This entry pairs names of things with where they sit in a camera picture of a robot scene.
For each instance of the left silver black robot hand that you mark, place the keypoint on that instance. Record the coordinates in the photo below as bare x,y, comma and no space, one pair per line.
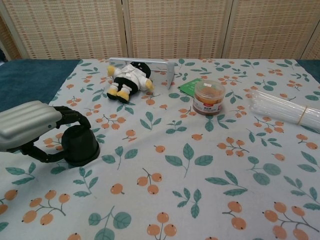
22,122

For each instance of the green foil packet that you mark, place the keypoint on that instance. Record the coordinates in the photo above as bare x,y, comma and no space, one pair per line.
188,87

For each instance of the clear plastic bag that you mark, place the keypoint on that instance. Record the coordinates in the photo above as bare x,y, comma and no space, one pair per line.
275,107

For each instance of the blue felt table cover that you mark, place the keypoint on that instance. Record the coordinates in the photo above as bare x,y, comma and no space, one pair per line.
30,82

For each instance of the black cup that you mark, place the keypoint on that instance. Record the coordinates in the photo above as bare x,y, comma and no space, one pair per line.
80,147

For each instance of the penguin plush toy white coat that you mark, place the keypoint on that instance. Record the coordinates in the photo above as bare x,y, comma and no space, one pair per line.
127,77

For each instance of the floral leaf berry tablecloth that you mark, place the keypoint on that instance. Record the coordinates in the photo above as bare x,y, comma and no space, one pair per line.
175,140

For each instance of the round brown container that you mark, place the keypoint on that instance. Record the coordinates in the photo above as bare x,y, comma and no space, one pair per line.
207,100

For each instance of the woven bamboo screen panel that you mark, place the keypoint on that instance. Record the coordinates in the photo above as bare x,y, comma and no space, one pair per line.
313,47
270,27
8,42
177,27
67,27

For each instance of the yellow rubber band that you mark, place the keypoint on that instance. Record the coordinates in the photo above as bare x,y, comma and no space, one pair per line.
303,115

